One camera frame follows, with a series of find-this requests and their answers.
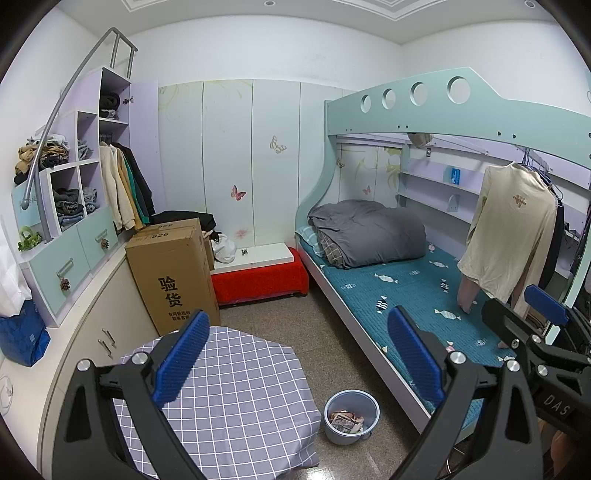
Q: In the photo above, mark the grey hanging pouch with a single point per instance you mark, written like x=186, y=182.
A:
x=420, y=140

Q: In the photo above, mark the white curtain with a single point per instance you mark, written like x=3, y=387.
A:
x=11, y=277

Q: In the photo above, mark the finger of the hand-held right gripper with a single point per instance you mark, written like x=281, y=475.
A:
x=501, y=318
x=545, y=302

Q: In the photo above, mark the bed with teal mattress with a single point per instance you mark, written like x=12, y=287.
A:
x=434, y=120

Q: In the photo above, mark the grey metal handrail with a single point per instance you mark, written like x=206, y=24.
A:
x=60, y=97

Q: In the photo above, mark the purple checked table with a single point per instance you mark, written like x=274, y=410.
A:
x=249, y=392

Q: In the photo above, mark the hanging jackets on rack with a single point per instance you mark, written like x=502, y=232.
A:
x=145, y=184

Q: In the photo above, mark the small blue box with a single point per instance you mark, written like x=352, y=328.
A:
x=454, y=176

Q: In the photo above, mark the pile of folded clothes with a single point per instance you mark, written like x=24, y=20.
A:
x=41, y=157

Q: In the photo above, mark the white plastic bag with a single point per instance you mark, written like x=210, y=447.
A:
x=224, y=249

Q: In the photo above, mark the blue bag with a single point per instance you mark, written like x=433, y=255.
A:
x=23, y=337

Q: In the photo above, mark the blue striped pillow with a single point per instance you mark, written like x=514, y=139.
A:
x=307, y=237

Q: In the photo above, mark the dark hanging garment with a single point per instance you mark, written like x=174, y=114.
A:
x=554, y=240

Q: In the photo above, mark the pile of discarded wrappers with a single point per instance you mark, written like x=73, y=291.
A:
x=346, y=420

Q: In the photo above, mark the light blue trash bin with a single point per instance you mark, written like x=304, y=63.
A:
x=346, y=437

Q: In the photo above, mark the grey duvet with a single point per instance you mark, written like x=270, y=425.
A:
x=369, y=230

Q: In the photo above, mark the folded jeans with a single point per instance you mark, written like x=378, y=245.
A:
x=68, y=205

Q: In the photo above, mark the black folded clothes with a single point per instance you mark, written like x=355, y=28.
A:
x=109, y=107

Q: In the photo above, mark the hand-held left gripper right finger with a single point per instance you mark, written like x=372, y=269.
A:
x=415, y=364

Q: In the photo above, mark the red storage bench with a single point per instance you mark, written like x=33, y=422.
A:
x=258, y=281

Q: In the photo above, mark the large brown cardboard box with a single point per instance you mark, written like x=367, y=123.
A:
x=173, y=277

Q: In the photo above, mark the white low cabinet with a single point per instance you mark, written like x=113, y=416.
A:
x=87, y=346

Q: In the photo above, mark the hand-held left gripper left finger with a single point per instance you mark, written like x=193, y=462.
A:
x=180, y=360

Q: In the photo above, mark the green hanging garment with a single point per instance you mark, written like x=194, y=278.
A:
x=137, y=198

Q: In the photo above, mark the black cloth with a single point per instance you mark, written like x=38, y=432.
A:
x=184, y=216

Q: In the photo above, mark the teal wardrobe shelf unit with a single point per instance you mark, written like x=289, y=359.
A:
x=92, y=240

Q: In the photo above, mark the pink butterfly wall sticker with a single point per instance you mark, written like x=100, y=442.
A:
x=238, y=193

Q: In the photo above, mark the white butterfly wall sticker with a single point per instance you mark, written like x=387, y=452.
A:
x=278, y=144

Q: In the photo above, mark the beige hanging shirt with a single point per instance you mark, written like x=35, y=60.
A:
x=508, y=221

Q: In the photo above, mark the person's right hand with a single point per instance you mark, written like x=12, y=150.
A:
x=551, y=452

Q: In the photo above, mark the lavender wall shelf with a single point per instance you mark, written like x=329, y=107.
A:
x=434, y=189

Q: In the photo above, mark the small green plant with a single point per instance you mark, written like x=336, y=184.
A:
x=28, y=240

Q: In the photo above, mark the grey bookend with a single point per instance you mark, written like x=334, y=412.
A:
x=454, y=203

